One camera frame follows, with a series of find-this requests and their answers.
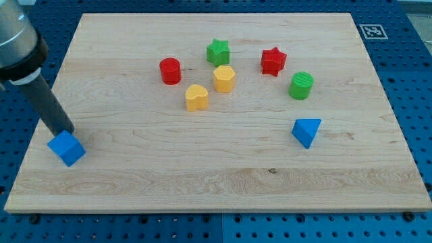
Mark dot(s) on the blue triangle block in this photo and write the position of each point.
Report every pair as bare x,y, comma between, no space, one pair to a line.
305,130

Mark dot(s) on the blue cube block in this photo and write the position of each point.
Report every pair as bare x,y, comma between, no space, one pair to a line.
67,147

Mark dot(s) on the green cylinder block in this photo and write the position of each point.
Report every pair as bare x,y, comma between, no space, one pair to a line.
301,85

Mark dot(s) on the green star block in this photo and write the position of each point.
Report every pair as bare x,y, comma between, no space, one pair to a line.
218,52

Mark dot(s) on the white fiducial marker tag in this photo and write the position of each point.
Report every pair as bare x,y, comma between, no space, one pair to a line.
373,31

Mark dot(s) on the red star block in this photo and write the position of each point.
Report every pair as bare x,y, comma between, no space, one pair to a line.
273,61

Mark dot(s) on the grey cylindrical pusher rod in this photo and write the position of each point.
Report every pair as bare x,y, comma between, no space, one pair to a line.
44,102

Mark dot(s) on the yellow hexagon block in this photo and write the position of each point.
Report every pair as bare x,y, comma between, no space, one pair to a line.
224,79

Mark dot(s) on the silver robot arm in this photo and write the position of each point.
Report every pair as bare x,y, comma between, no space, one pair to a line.
23,49

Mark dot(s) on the yellow heart block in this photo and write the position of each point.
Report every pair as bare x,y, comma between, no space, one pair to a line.
197,97

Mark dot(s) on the wooden board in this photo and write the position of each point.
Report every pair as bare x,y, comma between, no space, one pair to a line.
146,153

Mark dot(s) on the red cylinder block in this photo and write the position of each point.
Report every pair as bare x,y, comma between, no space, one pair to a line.
170,71

